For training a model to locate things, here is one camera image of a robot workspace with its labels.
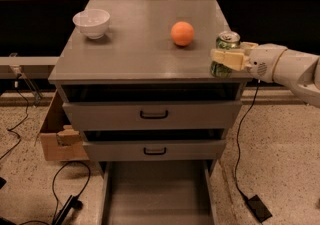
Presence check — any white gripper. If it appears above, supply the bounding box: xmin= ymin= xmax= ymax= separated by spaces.
xmin=211 ymin=42 xmax=287 ymax=83

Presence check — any green soda can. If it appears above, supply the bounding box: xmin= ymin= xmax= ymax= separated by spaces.
xmin=210 ymin=31 xmax=240 ymax=78

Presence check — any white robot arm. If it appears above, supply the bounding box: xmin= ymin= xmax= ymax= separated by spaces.
xmin=211 ymin=42 xmax=320 ymax=108

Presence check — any grey top drawer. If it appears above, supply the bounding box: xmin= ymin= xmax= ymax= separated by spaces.
xmin=63 ymin=101 xmax=242 ymax=131

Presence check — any grey drawer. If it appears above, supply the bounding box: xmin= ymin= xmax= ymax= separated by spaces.
xmin=63 ymin=101 xmax=242 ymax=131
xmin=83 ymin=140 xmax=226 ymax=161
xmin=99 ymin=161 xmax=218 ymax=225

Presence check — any grey middle drawer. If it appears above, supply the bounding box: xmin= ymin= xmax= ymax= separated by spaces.
xmin=83 ymin=140 xmax=226 ymax=161

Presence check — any grey drawer cabinet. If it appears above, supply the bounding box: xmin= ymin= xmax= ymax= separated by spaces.
xmin=48 ymin=0 xmax=254 ymax=170

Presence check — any grey bottom drawer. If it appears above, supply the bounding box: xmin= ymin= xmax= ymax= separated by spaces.
xmin=99 ymin=161 xmax=218 ymax=225

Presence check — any orange fruit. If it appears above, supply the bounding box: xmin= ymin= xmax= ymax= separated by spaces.
xmin=171 ymin=21 xmax=194 ymax=46

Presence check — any white ceramic bowl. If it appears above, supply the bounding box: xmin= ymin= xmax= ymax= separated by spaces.
xmin=72 ymin=9 xmax=111 ymax=39

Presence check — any black power adapter right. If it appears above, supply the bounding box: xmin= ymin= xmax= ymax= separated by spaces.
xmin=246 ymin=195 xmax=272 ymax=223

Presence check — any cardboard box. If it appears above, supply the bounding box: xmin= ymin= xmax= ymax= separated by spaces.
xmin=39 ymin=92 xmax=88 ymax=161

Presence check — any black power strip left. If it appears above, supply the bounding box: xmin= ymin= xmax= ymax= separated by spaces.
xmin=51 ymin=195 xmax=83 ymax=225

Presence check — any black cable right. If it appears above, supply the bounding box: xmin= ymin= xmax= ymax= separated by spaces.
xmin=233 ymin=80 xmax=262 ymax=200

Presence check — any black cable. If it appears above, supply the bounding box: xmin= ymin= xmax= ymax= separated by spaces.
xmin=233 ymin=80 xmax=262 ymax=200
xmin=0 ymin=72 xmax=30 ymax=161

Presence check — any black cable left floor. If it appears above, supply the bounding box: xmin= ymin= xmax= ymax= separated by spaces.
xmin=19 ymin=160 xmax=92 ymax=225

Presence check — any black cable far left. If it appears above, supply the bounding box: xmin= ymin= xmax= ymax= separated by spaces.
xmin=0 ymin=72 xmax=30 ymax=161

